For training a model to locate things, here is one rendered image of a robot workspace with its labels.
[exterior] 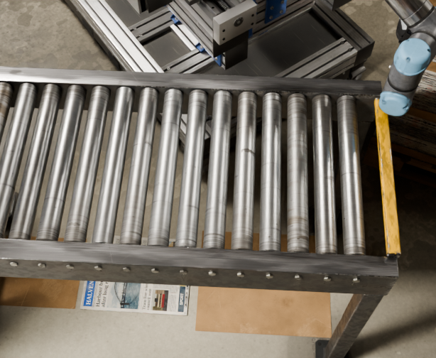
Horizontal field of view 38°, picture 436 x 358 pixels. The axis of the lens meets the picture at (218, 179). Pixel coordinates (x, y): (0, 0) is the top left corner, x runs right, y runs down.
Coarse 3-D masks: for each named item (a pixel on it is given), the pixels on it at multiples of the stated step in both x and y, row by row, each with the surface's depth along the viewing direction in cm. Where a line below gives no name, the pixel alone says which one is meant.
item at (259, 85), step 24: (0, 72) 171; (24, 72) 171; (48, 72) 171; (72, 72) 171; (96, 72) 171; (120, 72) 171; (144, 72) 171; (288, 96) 169; (312, 96) 168; (336, 96) 168; (360, 96) 167; (360, 120) 176
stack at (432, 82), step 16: (432, 80) 197; (416, 96) 206; (432, 96) 203; (432, 112) 210; (400, 128) 224; (416, 128) 220; (432, 128) 217; (400, 144) 231; (416, 144) 227; (432, 144) 224; (368, 160) 246; (400, 160) 238; (416, 160) 234; (416, 176) 244
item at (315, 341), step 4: (312, 340) 215; (316, 340) 215; (320, 340) 215; (324, 340) 215; (328, 340) 215; (312, 344) 215; (316, 344) 214; (320, 344) 214; (324, 344) 214; (312, 348) 214; (316, 348) 214; (320, 348) 214; (316, 352) 213; (320, 352) 213; (324, 352) 213; (348, 352) 213; (316, 356) 212; (320, 356) 212; (324, 356) 212; (348, 356) 212
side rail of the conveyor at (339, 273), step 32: (0, 256) 145; (32, 256) 145; (64, 256) 145; (96, 256) 145; (128, 256) 145; (160, 256) 145; (192, 256) 145; (224, 256) 145; (256, 256) 144; (288, 256) 144; (320, 256) 144; (352, 256) 144; (384, 256) 144; (256, 288) 153; (288, 288) 152; (320, 288) 150; (352, 288) 149; (384, 288) 148
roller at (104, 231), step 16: (128, 96) 167; (128, 112) 165; (112, 128) 163; (128, 128) 164; (112, 144) 160; (112, 160) 157; (112, 176) 155; (112, 192) 153; (112, 208) 151; (96, 224) 149; (112, 224) 150; (96, 240) 147; (112, 240) 149
